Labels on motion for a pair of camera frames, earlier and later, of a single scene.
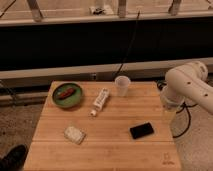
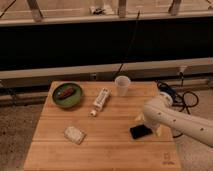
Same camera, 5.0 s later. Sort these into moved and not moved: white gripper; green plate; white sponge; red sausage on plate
Moved: white gripper
Not moved: white sponge; green plate; red sausage on plate
